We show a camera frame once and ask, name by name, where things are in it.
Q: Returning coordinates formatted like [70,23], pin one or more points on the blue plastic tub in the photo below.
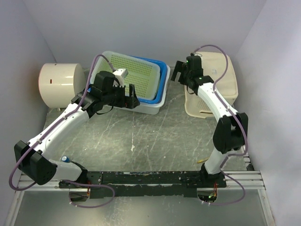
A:
[163,71]

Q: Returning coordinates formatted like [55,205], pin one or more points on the small wooden stick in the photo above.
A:
[202,160]

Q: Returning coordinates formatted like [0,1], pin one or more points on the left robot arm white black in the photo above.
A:
[33,157]

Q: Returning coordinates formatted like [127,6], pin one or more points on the white plastic tub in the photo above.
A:
[152,109]

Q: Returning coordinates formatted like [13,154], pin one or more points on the large cream perforated basket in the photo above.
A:
[214,65]

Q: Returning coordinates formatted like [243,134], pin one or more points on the white perforated basket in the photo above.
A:
[144,75]

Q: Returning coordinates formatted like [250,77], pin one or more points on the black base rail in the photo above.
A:
[154,183]

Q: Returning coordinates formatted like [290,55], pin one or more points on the small blue capped bottle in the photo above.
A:
[65,159]

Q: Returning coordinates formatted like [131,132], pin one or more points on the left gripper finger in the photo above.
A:
[126,103]
[134,101]

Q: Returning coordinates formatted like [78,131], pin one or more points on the cream cylindrical appliance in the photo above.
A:
[59,83]

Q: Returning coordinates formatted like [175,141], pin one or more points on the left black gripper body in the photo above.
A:
[118,98]

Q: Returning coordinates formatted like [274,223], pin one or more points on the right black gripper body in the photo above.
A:
[186,75]

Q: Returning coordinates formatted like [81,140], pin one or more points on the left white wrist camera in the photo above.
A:
[120,75]

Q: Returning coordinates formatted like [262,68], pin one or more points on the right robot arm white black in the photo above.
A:
[230,134]

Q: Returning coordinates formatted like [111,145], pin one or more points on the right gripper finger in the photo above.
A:
[180,66]
[176,75]

